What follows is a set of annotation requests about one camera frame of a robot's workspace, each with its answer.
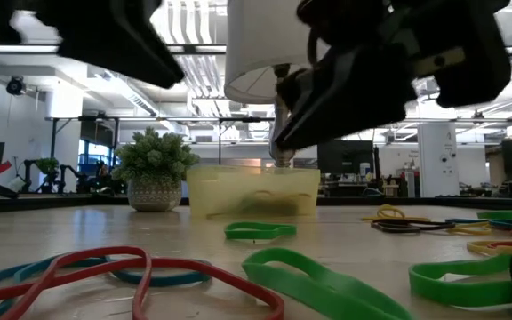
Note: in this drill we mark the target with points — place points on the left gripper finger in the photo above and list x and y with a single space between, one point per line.
131 49

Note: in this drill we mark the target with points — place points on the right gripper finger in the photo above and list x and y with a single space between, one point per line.
354 93

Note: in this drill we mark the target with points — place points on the dark brown rubber band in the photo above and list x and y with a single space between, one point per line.
394 231

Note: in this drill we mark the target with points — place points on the black rubber band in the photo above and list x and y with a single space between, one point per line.
438 225

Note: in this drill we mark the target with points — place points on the blue rubber band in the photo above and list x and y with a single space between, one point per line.
505 224

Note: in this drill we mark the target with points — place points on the teal rubber band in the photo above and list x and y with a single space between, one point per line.
180 280

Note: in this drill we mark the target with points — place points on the black background robot arm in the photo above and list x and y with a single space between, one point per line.
67 171

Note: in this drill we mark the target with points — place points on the yellow translucent plastic bin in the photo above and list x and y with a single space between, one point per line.
220 191

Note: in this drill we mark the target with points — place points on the black ceiling spotlight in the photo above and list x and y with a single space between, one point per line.
16 85

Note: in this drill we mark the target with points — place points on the cluttered equipment workbench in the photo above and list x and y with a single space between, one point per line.
398 186

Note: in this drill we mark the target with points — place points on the white shade silver table lamp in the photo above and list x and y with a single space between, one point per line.
260 44

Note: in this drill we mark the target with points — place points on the white round column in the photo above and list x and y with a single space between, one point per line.
438 160

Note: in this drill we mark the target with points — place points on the green plant in patterned pot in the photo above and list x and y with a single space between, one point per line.
154 160

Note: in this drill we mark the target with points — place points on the small background plant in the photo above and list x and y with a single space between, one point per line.
47 164

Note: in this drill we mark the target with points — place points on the black background rig frame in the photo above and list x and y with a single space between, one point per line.
53 133

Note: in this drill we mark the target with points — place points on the black aluminium table frame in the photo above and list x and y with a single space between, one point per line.
60 202

